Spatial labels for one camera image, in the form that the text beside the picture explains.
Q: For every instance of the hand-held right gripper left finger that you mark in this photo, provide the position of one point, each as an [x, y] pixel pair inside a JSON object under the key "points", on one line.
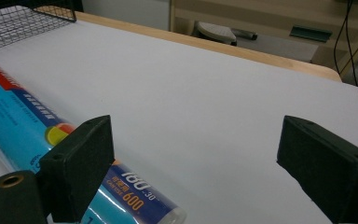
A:
{"points": [[77, 168]]}

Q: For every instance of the green flat bar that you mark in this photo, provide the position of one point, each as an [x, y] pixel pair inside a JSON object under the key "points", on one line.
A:
{"points": [[310, 33]]}

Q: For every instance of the dark grey cylinder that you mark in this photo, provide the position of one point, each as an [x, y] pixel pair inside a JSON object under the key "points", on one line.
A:
{"points": [[245, 33]]}

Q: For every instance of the grey foot pedal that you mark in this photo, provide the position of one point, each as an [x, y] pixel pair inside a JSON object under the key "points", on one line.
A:
{"points": [[216, 32]]}

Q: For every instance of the white table mat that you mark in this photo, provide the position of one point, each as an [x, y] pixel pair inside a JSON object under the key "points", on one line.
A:
{"points": [[199, 109]]}

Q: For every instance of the blue plastic wrap roll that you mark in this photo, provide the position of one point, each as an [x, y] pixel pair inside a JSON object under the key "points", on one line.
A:
{"points": [[18, 124]]}

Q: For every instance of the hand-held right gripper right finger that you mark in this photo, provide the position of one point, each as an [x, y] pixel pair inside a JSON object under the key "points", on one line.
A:
{"points": [[326, 168]]}

